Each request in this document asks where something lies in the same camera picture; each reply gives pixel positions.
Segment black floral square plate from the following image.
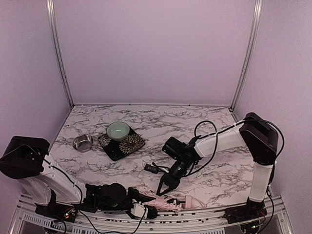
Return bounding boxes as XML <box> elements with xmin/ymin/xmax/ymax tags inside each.
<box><xmin>97</xmin><ymin>128</ymin><xmax>145</xmax><ymax>161</ymax></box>

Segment right aluminium frame post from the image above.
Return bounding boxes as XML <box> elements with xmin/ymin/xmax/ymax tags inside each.
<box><xmin>230</xmin><ymin>0</ymin><xmax>263</xmax><ymax>112</ymax></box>

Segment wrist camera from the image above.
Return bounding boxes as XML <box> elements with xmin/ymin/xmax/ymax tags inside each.
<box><xmin>130</xmin><ymin>202</ymin><xmax>158</xmax><ymax>219</ymax></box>
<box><xmin>144</xmin><ymin>162</ymin><xmax>169</xmax><ymax>174</ymax></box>

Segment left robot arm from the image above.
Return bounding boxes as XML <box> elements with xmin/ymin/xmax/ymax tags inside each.
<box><xmin>0</xmin><ymin>136</ymin><xmax>148</xmax><ymax>218</ymax></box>

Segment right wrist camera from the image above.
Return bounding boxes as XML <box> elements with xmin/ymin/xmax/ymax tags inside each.
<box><xmin>144</xmin><ymin>162</ymin><xmax>169</xmax><ymax>174</ymax></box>

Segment small steel bowl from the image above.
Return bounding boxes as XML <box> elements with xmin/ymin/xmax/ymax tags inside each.
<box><xmin>73</xmin><ymin>134</ymin><xmax>94</xmax><ymax>153</ymax></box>

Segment left aluminium frame post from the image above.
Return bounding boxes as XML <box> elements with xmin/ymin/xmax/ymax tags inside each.
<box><xmin>46</xmin><ymin>0</ymin><xmax>74</xmax><ymax>109</ymax></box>

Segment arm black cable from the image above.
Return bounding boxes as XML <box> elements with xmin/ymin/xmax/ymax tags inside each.
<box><xmin>73</xmin><ymin>185</ymin><xmax>147</xmax><ymax>234</ymax></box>
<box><xmin>180</xmin><ymin>118</ymin><xmax>285</xmax><ymax>177</ymax></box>

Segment pink and black umbrella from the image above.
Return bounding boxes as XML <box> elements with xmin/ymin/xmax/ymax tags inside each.
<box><xmin>138</xmin><ymin>191</ymin><xmax>206</xmax><ymax>214</ymax></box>

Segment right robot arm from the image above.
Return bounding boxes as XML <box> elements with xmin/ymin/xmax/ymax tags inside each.
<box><xmin>156</xmin><ymin>112</ymin><xmax>285</xmax><ymax>205</ymax></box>

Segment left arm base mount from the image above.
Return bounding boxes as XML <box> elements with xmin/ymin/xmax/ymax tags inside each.
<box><xmin>35</xmin><ymin>203</ymin><xmax>77</xmax><ymax>223</ymax></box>

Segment front aluminium rail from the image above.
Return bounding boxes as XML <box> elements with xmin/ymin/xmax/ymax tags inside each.
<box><xmin>7</xmin><ymin>194</ymin><xmax>293</xmax><ymax>234</ymax></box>

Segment green ceramic bowl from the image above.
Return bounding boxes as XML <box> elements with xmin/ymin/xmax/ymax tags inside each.
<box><xmin>106</xmin><ymin>121</ymin><xmax>130</xmax><ymax>141</ymax></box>

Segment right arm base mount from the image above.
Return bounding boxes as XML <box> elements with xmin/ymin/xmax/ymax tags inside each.
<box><xmin>223</xmin><ymin>200</ymin><xmax>267</xmax><ymax>224</ymax></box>

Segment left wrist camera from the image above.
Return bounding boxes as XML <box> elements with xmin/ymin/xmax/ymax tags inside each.
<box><xmin>130</xmin><ymin>202</ymin><xmax>158</xmax><ymax>219</ymax></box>

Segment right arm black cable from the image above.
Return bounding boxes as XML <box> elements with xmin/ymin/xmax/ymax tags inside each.
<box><xmin>180</xmin><ymin>118</ymin><xmax>285</xmax><ymax>177</ymax></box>

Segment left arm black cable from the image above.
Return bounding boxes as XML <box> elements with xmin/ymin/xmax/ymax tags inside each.
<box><xmin>73</xmin><ymin>185</ymin><xmax>147</xmax><ymax>234</ymax></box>

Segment aluminium frame post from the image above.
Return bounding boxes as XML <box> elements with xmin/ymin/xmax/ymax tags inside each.
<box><xmin>46</xmin><ymin>0</ymin><xmax>74</xmax><ymax>109</ymax></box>
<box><xmin>230</xmin><ymin>0</ymin><xmax>263</xmax><ymax>112</ymax></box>

